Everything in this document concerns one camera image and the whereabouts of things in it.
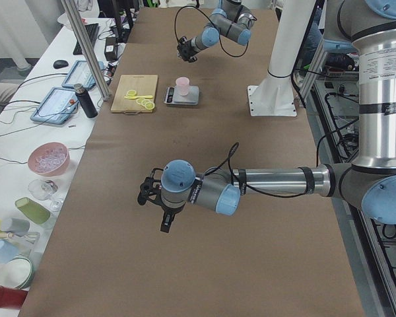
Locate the pink plastic cup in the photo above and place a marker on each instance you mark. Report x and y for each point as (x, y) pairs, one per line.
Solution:
(182, 86)

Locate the grey cup lying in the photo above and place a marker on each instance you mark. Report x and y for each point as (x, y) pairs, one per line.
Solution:
(15, 225)

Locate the lemon slice near board end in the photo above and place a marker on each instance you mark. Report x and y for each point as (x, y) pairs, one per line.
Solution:
(131, 93)

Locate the clear wine glass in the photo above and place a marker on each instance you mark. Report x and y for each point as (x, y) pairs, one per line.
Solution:
(45, 190)

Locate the white green bowl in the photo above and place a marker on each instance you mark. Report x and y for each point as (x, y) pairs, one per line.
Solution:
(17, 273)

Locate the blue tablet near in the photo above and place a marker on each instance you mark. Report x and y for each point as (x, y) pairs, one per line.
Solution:
(57, 107)

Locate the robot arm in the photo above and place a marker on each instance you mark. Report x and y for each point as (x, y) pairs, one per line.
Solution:
(367, 183)
(231, 19)

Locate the blue tablet far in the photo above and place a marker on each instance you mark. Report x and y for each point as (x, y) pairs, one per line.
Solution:
(79, 73)

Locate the digital kitchen scale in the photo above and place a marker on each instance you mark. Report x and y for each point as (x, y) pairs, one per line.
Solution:
(173, 98)

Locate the pink bowl with ice cubes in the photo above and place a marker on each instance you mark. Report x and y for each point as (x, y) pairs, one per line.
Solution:
(49, 159)

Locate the yellow plastic knife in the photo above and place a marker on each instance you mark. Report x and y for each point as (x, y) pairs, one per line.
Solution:
(137, 97)

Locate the black computer mouse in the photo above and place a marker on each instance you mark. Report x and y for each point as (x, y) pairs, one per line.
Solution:
(60, 63)

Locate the blue tablet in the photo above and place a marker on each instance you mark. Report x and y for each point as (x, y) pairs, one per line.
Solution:
(57, 107)
(79, 73)

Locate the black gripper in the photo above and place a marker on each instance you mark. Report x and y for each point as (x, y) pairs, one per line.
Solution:
(167, 209)
(185, 49)

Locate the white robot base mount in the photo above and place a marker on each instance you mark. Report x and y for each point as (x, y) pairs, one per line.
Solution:
(274, 95)

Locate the red cup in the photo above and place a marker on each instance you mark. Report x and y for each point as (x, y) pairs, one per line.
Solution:
(12, 298)

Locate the lemon slice middle of row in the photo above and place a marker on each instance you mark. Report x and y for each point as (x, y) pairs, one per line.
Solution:
(145, 103)

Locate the green cup lying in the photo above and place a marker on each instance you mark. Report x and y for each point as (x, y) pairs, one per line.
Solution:
(33, 210)

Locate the aluminium frame post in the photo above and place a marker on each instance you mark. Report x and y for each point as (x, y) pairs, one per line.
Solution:
(86, 46)

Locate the light blue cup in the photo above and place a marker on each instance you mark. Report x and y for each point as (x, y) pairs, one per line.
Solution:
(8, 251)

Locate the wooden cutting board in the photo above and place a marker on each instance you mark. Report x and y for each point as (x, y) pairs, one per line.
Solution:
(143, 84)

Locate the black thermos bottle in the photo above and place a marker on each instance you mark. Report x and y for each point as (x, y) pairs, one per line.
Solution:
(85, 100)

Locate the black power adapter box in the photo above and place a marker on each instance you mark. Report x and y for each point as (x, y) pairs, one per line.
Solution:
(111, 49)

